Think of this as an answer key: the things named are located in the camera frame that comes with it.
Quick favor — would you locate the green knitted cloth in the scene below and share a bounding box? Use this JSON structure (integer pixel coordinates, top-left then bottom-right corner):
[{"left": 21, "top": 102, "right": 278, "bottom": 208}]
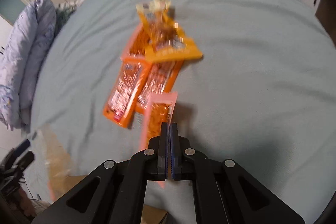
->
[{"left": 55, "top": 0, "right": 88, "bottom": 33}]

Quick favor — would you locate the clear bag of beige snacks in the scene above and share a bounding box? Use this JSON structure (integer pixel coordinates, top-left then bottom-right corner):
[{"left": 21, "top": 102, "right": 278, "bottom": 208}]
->
[{"left": 39, "top": 124, "right": 73, "bottom": 201}]

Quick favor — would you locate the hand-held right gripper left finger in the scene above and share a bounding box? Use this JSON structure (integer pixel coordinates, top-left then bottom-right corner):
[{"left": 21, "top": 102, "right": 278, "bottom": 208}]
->
[{"left": 31, "top": 122, "right": 170, "bottom": 224}]

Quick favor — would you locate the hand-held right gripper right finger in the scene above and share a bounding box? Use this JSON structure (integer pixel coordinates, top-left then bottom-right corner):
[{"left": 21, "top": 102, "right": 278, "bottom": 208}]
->
[{"left": 170, "top": 123, "right": 306, "bottom": 224}]

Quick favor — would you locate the cardboard box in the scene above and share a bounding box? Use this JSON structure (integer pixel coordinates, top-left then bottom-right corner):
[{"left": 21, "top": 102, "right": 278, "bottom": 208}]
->
[{"left": 49, "top": 174, "right": 169, "bottom": 224}]

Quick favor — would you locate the person's left hand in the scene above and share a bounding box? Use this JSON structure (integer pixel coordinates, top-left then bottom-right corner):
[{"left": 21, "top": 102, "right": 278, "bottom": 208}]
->
[{"left": 16, "top": 186, "right": 38, "bottom": 217}]

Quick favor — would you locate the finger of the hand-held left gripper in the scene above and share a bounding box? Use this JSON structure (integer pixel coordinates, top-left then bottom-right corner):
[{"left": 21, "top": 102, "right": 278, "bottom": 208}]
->
[
  {"left": 14, "top": 139, "right": 30, "bottom": 155},
  {"left": 13, "top": 151, "right": 35, "bottom": 170}
]

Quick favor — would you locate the long orange snack packet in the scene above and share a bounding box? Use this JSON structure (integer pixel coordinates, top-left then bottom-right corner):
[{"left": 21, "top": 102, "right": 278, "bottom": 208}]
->
[{"left": 135, "top": 59, "right": 185, "bottom": 115}]

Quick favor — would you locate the bed with light blue sheet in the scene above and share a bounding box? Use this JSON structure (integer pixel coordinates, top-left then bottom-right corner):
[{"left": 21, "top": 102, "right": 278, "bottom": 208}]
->
[{"left": 26, "top": 0, "right": 336, "bottom": 224}]

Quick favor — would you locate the pink snack packet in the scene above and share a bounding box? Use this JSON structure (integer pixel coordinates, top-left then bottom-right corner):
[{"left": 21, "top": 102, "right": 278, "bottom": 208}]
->
[{"left": 139, "top": 91, "right": 178, "bottom": 189}]

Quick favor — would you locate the orange snack packet red label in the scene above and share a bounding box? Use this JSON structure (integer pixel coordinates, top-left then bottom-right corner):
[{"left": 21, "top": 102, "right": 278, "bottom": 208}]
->
[{"left": 102, "top": 56, "right": 151, "bottom": 128}]

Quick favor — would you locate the orange patterned snack packet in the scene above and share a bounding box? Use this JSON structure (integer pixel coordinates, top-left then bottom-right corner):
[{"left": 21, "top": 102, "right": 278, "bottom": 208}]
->
[{"left": 123, "top": 24, "right": 158, "bottom": 60}]

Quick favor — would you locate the yellow snack packet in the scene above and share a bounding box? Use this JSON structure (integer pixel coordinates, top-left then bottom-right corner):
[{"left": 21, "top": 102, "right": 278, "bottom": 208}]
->
[
  {"left": 144, "top": 22, "right": 203, "bottom": 63},
  {"left": 136, "top": 0, "right": 174, "bottom": 39}
]

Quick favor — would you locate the purple floral quilt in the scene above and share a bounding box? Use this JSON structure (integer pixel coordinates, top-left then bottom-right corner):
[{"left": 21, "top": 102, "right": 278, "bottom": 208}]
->
[{"left": 0, "top": 0, "right": 57, "bottom": 130}]

